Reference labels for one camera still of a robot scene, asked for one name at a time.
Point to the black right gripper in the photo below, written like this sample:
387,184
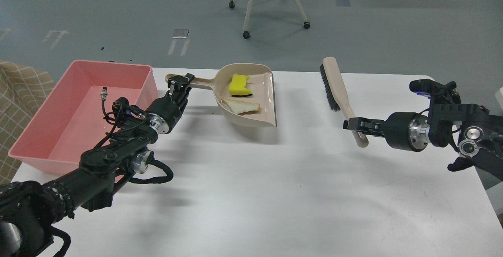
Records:
402,130

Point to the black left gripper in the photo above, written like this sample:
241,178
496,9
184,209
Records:
165,112

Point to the beige hand brush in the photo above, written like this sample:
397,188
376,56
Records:
335,90

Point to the yellow green sponge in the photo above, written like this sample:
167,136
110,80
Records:
237,87

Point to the toast bread slice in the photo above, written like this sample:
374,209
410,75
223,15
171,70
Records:
240,107

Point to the beige plastic dustpan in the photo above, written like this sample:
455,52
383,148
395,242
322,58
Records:
261,83

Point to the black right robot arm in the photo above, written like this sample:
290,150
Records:
474,133

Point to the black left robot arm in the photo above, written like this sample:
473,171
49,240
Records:
29,209

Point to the pink plastic bin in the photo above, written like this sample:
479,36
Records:
70,121

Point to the silver floor socket plate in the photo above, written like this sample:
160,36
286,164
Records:
180,33

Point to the beige checkered cloth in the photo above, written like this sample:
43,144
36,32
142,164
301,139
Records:
23,89

